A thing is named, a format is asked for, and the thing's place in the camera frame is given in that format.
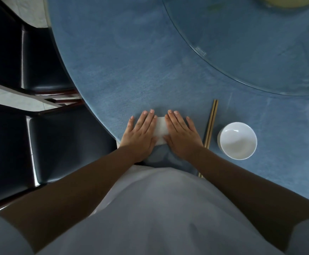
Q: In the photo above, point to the person's left little finger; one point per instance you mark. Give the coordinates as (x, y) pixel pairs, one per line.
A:
(130, 124)

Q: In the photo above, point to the person's right middle finger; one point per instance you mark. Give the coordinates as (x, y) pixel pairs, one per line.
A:
(174, 120)

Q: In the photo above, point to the person's white shirt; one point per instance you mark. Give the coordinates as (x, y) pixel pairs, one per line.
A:
(159, 217)

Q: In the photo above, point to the blue tablecloth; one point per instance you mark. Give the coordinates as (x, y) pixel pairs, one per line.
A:
(133, 63)

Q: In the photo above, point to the person's left hand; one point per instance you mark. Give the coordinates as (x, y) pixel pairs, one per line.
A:
(139, 138)

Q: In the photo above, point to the person's left thumb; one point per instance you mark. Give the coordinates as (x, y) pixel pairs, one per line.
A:
(154, 143)

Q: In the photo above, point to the round glass turntable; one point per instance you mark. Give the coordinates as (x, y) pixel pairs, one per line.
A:
(263, 45)

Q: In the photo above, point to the white ceramic bowl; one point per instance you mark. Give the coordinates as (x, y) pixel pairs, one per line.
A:
(237, 142)

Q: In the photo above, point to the brown wooden chopstick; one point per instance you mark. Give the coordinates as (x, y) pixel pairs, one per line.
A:
(212, 128)
(209, 127)

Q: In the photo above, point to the person's right little finger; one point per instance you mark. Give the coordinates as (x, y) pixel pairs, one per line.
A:
(191, 125)

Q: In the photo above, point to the person's left forearm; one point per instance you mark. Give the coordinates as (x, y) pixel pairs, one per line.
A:
(72, 188)

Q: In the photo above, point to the person's right forearm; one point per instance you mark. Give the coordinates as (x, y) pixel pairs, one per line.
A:
(250, 188)

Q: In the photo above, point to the person's left middle finger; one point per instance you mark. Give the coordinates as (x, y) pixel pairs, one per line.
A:
(148, 120)

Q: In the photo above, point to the pale yellow dish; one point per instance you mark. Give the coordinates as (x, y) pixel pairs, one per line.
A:
(289, 1)

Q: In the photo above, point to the person's right thumb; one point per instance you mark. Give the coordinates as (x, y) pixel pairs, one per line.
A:
(167, 142)

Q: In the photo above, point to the white napkin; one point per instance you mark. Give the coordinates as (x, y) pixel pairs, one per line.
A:
(161, 128)

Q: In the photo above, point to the person's right hand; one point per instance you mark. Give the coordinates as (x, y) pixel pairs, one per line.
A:
(182, 139)

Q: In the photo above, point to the black leather chair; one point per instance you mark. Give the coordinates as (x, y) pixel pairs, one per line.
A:
(64, 146)
(37, 58)

